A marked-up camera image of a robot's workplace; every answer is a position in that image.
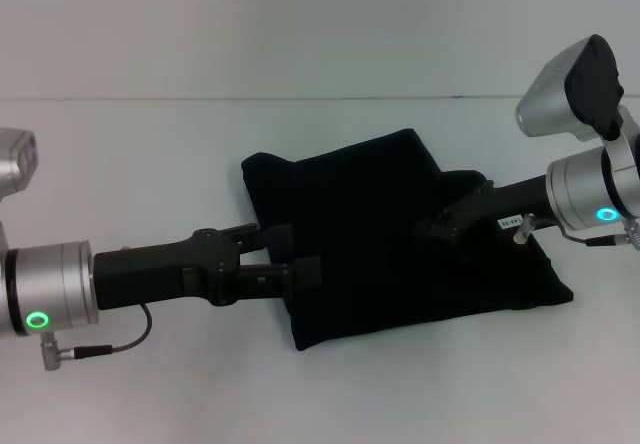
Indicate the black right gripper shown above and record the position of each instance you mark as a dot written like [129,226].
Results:
[500,204]

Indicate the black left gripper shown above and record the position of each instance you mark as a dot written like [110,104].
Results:
[150,274]

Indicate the black t-shirt with white print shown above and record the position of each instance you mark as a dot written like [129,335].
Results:
[370,264]

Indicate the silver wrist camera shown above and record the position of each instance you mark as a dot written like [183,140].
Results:
[17,159]
[565,94]

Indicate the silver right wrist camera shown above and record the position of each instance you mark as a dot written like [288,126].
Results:
[565,94]

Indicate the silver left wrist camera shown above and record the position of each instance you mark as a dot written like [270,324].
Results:
[17,159]

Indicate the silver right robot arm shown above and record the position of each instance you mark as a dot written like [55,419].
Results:
[595,194]

